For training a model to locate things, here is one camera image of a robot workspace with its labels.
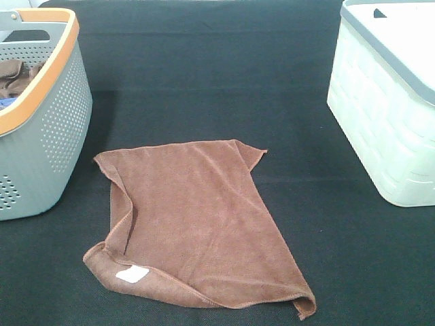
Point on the black table mat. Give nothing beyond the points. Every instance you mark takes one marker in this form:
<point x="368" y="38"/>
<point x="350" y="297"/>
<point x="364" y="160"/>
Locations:
<point x="257" y="71"/>

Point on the grey perforated laundry basket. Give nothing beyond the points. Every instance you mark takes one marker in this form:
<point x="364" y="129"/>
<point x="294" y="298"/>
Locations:
<point x="43" y="131"/>

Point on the white lidded storage box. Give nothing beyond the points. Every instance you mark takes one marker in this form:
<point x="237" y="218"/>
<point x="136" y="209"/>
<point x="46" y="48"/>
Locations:
<point x="381" y="93"/>

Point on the brown towel with white label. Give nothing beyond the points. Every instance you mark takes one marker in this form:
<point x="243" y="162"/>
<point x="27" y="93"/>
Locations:
<point x="188" y="227"/>

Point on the brown towel in basket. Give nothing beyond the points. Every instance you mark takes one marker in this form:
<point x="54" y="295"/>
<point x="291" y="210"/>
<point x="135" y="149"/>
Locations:
<point x="16" y="76"/>

